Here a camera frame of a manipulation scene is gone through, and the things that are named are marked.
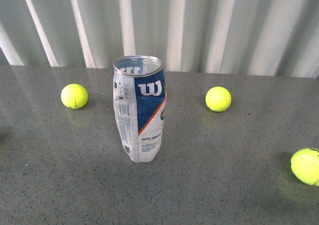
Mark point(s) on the yellow tennis ball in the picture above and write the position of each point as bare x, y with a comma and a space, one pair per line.
218, 99
74, 96
305, 166

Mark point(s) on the clear blue tennis ball can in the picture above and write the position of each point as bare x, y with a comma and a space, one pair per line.
139, 101

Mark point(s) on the yellow tennis ball middle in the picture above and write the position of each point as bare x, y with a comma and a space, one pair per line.
218, 99

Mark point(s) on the yellow tennis ball far left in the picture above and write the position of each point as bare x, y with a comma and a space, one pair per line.
74, 96

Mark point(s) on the yellow tennis ball near right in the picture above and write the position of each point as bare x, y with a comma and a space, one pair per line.
305, 166

